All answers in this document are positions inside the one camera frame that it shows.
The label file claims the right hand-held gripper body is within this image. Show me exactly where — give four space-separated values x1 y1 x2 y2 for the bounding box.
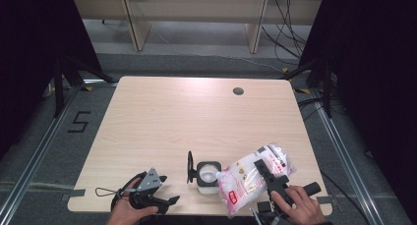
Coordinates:
257 175 323 225

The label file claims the red and clear salt bag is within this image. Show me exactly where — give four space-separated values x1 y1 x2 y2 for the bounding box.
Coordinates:
214 142 298 219

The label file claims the clear jar with black lid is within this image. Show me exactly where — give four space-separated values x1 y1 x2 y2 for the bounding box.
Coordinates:
186 150 223 196

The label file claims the person's left hand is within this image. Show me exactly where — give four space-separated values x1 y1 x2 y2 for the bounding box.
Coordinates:
106 179 159 225

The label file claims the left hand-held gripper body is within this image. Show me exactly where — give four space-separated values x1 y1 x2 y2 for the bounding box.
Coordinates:
110 167 166 215

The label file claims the black floor cable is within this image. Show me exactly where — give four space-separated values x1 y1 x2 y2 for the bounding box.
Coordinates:
319 170 373 225

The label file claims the black curtain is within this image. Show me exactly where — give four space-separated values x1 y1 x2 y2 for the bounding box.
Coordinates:
299 0 417 216
0 0 102 160

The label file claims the black metal stand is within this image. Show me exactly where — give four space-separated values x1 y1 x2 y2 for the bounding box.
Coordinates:
52 56 117 118
281 56 338 119

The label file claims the thin grey wire loop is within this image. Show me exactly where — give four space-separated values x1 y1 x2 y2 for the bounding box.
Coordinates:
94 187 120 198

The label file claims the aluminium floor rail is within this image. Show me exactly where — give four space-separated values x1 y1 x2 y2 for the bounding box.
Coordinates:
0 79 117 224
309 88 385 225

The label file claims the person's right hand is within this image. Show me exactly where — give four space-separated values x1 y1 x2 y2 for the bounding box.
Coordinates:
269 185 329 225

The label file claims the bundle of black cables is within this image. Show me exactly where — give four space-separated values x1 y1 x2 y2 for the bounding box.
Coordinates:
260 0 313 67

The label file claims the light wooden background desk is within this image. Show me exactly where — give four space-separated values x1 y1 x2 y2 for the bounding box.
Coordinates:
71 0 324 55

